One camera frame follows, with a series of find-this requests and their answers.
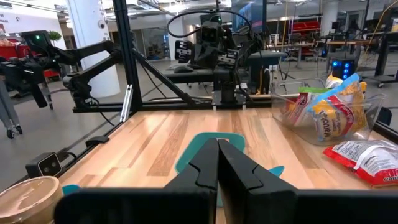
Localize black metal table frame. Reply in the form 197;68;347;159
58;0;398;177

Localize small black table camera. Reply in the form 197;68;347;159
25;152;63;179

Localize red storage shelf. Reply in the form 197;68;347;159
291;20;321;34

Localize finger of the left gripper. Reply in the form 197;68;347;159
206;43;220;70
194;43;208;70

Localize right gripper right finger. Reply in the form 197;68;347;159
217;139;299;195

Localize red Maruchan ramen packet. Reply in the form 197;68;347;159
312;95;355;142

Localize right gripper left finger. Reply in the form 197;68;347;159
164;138;219;191

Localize white building column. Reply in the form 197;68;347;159
65;0;121;99

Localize green potted plant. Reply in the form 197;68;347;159
48;30;62;44

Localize black computer mouse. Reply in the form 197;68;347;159
173;65;194;74

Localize beige-lid seasoning jar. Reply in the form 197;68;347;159
0;176;65;224

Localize teal plastic spoon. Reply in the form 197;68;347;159
267;164;285;178

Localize teal plastic container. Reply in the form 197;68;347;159
174;132;246;208

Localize yellow chicken ramen packet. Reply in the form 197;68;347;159
325;74;345;90

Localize black table edge clamp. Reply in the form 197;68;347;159
85;136;110;147

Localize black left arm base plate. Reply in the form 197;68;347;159
212;90;247;110

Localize red packet white label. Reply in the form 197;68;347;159
322;139;398;187

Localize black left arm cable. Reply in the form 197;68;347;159
167;10;253;40

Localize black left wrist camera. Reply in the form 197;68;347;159
200;21;225;44

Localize clear plastic bin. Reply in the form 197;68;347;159
270;77;386;147

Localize black computer blue lights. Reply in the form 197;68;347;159
330;55;356;81

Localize deep blue plastic tray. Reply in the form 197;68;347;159
62;184;81;196

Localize blue-edged clear noodle packet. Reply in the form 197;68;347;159
306;73;368;133

